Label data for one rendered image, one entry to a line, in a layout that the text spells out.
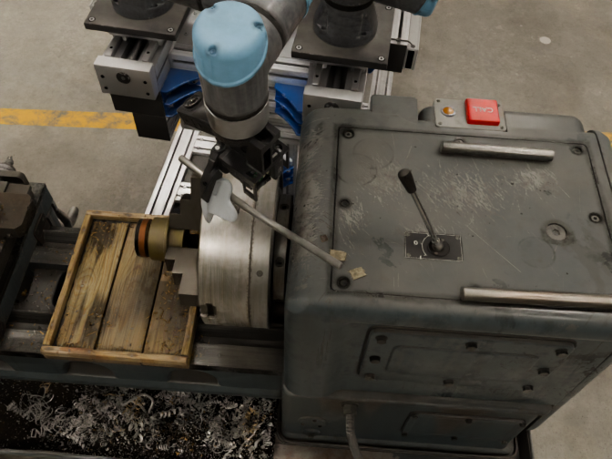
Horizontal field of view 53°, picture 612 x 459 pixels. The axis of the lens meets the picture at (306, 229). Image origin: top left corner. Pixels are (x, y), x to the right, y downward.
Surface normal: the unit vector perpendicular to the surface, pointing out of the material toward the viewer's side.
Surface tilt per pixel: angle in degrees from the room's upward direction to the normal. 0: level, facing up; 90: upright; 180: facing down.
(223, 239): 29
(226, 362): 0
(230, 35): 10
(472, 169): 0
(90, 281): 0
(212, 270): 49
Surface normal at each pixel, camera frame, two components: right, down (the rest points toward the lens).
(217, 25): 0.02, -0.41
